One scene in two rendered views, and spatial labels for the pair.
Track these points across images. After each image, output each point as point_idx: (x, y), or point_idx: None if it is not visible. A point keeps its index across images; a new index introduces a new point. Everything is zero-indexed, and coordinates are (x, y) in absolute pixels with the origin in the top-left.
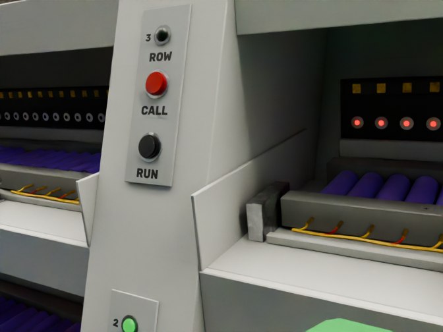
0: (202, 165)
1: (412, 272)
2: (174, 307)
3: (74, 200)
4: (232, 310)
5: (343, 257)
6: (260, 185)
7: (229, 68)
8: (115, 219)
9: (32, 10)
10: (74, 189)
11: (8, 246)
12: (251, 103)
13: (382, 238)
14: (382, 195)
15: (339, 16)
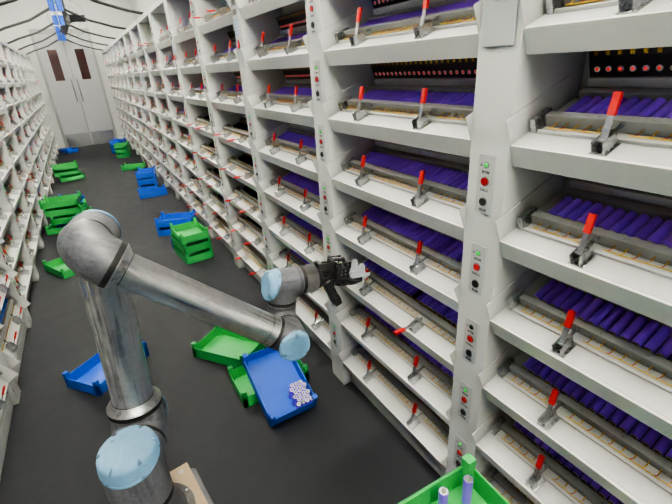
0: (482, 364)
1: (535, 404)
2: (476, 391)
3: (447, 338)
4: (490, 397)
5: (521, 392)
6: (504, 358)
7: (490, 341)
8: (460, 363)
9: (430, 288)
10: (447, 331)
11: (429, 350)
12: (499, 342)
13: (535, 388)
14: (541, 373)
15: (517, 346)
